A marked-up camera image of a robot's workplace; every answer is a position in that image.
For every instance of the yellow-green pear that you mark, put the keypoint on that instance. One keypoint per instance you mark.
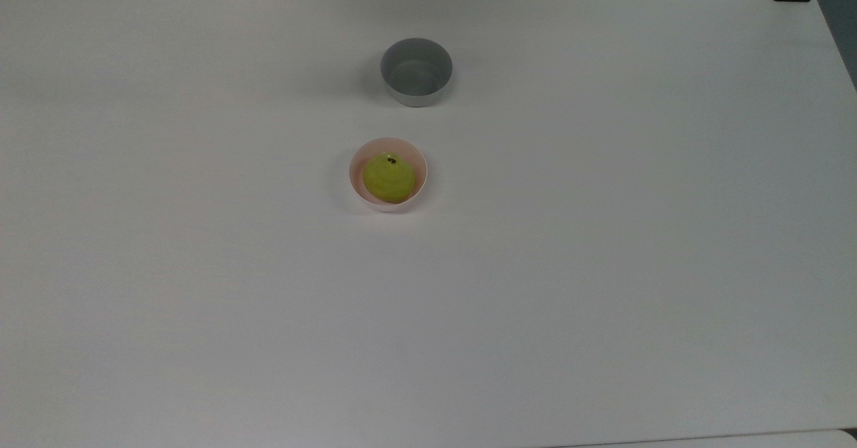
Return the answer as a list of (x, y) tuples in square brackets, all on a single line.
[(388, 178)]

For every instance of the grey plastic bowl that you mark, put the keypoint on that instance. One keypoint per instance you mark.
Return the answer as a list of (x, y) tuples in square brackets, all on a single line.
[(416, 73)]

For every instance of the pink plastic bowl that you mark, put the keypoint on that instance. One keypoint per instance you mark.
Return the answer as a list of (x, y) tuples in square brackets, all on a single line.
[(415, 160)]

